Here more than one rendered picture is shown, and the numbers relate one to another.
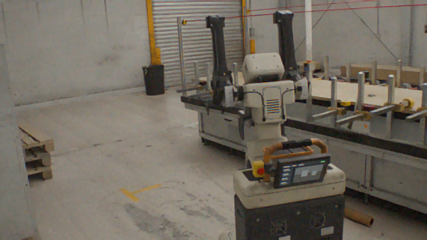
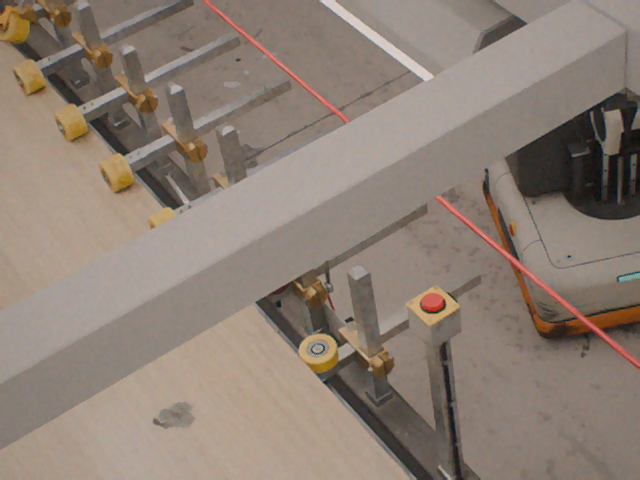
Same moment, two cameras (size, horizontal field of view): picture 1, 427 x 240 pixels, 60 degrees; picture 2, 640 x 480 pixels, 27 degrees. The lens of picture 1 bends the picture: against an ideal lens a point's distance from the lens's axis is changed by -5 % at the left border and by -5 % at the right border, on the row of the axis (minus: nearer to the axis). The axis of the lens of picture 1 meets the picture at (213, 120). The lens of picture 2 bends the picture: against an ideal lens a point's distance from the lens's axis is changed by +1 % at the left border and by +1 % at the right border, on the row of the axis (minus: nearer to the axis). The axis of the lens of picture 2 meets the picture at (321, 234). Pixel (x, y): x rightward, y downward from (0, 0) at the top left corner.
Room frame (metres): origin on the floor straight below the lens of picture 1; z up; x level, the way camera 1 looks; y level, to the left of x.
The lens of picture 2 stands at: (4.80, -0.75, 2.98)
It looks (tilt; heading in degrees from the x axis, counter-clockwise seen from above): 44 degrees down; 189
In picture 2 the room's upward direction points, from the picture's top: 11 degrees counter-clockwise
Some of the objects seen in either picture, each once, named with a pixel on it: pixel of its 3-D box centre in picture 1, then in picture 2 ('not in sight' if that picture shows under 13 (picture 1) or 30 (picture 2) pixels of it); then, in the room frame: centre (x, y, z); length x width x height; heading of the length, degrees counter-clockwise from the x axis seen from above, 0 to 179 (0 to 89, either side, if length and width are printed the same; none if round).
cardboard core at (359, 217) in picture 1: (355, 215); not in sight; (2.70, -1.08, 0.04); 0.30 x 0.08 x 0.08; 35
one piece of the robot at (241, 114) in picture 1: (261, 119); not in sight; (2.23, -0.29, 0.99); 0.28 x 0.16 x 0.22; 101
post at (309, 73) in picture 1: (309, 96); (445, 407); (3.21, -0.83, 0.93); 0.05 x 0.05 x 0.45; 35
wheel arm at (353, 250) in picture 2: (354, 118); (347, 249); (2.68, -1.04, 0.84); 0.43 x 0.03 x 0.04; 125
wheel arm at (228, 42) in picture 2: not in sight; (154, 78); (2.11, -1.53, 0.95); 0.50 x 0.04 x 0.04; 125
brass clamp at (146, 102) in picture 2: not in sight; (137, 92); (2.16, -1.57, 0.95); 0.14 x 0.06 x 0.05; 35
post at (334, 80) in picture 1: (333, 107); (371, 347); (3.00, -0.98, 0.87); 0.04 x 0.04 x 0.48; 35
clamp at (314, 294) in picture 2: (363, 114); (301, 282); (2.78, -1.14, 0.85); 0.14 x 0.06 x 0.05; 35
